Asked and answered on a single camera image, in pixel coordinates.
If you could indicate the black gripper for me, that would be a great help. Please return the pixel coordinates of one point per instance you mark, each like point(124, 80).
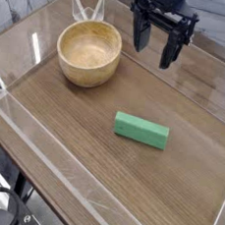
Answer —
point(175, 17)

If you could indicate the green rectangular block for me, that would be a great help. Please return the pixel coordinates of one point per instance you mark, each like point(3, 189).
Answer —
point(141, 130)

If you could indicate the light brown wooden bowl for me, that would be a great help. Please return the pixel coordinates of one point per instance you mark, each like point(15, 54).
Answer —
point(89, 52)

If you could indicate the black table leg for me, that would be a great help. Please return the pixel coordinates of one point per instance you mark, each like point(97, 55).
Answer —
point(20, 184)

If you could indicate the clear acrylic corner bracket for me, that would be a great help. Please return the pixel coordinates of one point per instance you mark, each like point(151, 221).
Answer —
point(81, 13)

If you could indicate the clear acrylic tray wall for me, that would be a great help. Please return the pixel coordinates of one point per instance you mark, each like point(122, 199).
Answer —
point(62, 136)

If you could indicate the black metal base plate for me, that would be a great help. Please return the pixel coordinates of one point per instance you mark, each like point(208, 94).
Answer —
point(25, 216)

